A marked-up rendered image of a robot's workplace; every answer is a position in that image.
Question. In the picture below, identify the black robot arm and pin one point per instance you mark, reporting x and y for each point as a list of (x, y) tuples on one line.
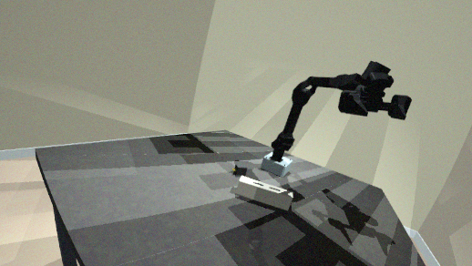
[(374, 79)]

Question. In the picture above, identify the black two-prong plug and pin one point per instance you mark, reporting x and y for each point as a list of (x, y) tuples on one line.
[(240, 170)]

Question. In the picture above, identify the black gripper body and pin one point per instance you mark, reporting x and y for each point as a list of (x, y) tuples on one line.
[(372, 101)]

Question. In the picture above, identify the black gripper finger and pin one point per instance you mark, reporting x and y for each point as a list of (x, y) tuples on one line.
[(354, 106), (399, 108)]

